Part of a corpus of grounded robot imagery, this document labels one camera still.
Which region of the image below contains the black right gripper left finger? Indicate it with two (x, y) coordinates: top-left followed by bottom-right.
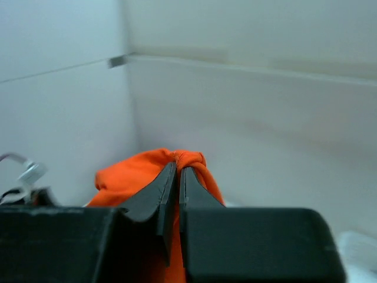
(118, 162), (177, 266)

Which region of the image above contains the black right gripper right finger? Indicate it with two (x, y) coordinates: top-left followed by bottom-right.
(179, 167), (225, 267)

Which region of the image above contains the orange t shirt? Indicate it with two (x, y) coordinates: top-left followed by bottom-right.
(85, 147), (226, 283)

